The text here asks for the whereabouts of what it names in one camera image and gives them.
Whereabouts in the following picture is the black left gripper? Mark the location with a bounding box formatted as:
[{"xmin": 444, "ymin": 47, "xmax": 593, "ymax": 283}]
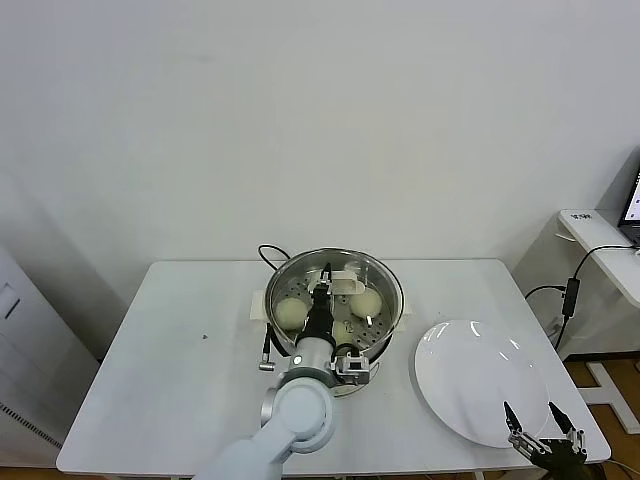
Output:
[{"xmin": 299, "ymin": 261, "xmax": 335, "ymax": 345}]

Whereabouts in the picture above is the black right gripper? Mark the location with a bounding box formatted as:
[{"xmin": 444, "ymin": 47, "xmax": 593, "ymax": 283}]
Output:
[{"xmin": 502, "ymin": 399, "xmax": 589, "ymax": 480}]

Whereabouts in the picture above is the white steamed baozi bun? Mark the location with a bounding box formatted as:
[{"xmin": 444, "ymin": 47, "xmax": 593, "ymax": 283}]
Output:
[
  {"xmin": 275, "ymin": 298, "xmax": 307, "ymax": 331},
  {"xmin": 329, "ymin": 319, "xmax": 359, "ymax": 349},
  {"xmin": 349, "ymin": 291, "xmax": 384, "ymax": 319}
]

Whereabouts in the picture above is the perforated stainless steamer basket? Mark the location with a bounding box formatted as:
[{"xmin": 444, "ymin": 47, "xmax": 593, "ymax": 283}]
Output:
[{"xmin": 264, "ymin": 248, "xmax": 403, "ymax": 366}]

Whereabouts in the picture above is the white electric cooker pot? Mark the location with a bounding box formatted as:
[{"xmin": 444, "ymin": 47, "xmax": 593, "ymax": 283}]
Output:
[{"xmin": 248, "ymin": 287, "xmax": 416, "ymax": 399}]

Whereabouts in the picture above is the large white round plate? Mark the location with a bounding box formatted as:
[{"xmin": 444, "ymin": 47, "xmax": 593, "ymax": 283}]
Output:
[{"xmin": 409, "ymin": 319, "xmax": 551, "ymax": 449}]

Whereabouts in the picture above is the white side desk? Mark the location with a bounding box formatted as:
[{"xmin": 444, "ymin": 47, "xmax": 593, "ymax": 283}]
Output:
[{"xmin": 558, "ymin": 208, "xmax": 640, "ymax": 436}]

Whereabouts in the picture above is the open black laptop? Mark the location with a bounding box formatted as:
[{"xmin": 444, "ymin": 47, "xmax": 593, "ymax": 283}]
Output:
[{"xmin": 618, "ymin": 169, "xmax": 640, "ymax": 249}]

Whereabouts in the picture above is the black cooker power cable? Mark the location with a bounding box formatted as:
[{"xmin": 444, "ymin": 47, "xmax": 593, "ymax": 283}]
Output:
[{"xmin": 258, "ymin": 243, "xmax": 291, "ymax": 271}]

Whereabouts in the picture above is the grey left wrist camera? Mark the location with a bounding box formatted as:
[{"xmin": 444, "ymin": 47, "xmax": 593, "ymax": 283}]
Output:
[{"xmin": 333, "ymin": 351, "xmax": 374, "ymax": 387}]

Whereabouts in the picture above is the black cable with adapter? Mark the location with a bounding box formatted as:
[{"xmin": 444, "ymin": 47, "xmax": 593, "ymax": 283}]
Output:
[{"xmin": 524, "ymin": 244, "xmax": 636, "ymax": 351}]

